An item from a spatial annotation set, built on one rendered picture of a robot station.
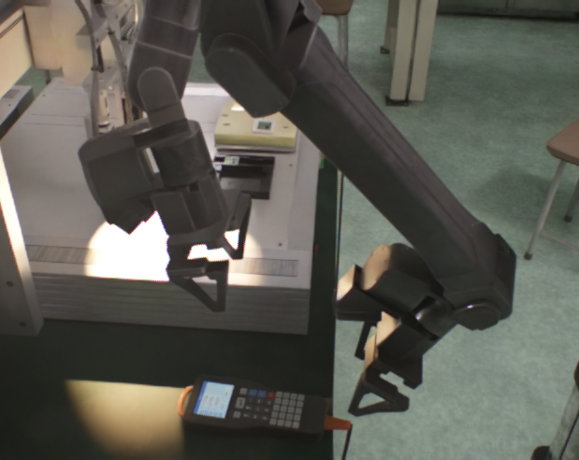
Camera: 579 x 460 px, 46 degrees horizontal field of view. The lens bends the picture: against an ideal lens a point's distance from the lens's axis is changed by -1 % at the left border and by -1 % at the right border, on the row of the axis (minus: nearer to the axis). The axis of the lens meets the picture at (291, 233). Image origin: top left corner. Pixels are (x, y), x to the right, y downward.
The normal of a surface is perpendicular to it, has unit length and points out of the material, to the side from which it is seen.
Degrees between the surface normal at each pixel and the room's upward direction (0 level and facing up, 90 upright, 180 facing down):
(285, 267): 0
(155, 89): 70
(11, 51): 90
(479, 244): 56
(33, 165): 0
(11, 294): 90
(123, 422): 0
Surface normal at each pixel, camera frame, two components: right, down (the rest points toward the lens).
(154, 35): 0.11, 0.25
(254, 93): -0.25, 0.81
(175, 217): -0.16, 0.58
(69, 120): 0.02, -0.81
